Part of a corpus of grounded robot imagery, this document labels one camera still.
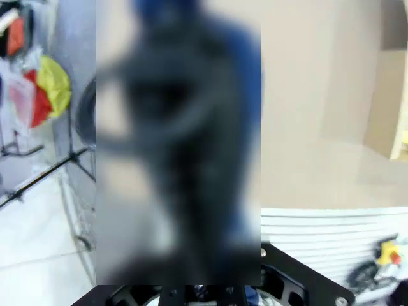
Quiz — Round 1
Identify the clear white plastic bag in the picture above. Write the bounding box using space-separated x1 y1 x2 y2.
0 47 42 136

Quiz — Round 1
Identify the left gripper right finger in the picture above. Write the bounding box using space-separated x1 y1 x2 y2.
261 266 309 306

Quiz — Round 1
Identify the black camera tripod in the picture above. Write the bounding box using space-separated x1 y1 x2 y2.
0 105 97 210

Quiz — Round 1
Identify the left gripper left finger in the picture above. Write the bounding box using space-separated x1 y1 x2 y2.
105 285 162 306

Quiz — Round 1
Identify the yellow bag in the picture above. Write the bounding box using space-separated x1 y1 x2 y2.
37 54 73 118

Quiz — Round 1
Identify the white slatted panel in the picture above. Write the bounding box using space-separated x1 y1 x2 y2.
261 207 408 306

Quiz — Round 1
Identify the orange cloth item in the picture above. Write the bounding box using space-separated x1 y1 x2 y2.
6 17 27 57

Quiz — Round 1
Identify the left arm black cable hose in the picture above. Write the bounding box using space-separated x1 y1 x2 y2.
75 76 98 148

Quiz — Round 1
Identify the brown cardboard box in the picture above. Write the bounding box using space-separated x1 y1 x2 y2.
363 0 408 161

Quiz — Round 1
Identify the red bag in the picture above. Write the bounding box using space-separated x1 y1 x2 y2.
24 69 54 128

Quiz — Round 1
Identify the yellow emergency stop button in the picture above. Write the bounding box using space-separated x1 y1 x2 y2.
377 240 403 267

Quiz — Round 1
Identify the black rack leg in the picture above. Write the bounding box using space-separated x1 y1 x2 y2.
0 129 45 159

